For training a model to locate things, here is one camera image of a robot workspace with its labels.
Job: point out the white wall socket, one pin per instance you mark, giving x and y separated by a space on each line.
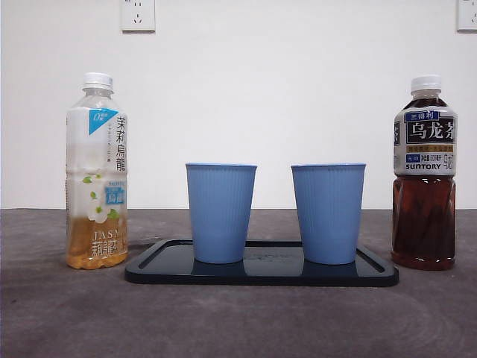
467 16
138 16

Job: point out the blue ribbed plastic cup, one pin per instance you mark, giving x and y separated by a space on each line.
328 212
221 212

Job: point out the dark oolong tea bottle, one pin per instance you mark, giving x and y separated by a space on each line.
423 223

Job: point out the dark rectangular tray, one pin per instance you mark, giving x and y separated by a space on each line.
268 274

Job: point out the jasmine tea bottle white label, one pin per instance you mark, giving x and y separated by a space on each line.
95 156

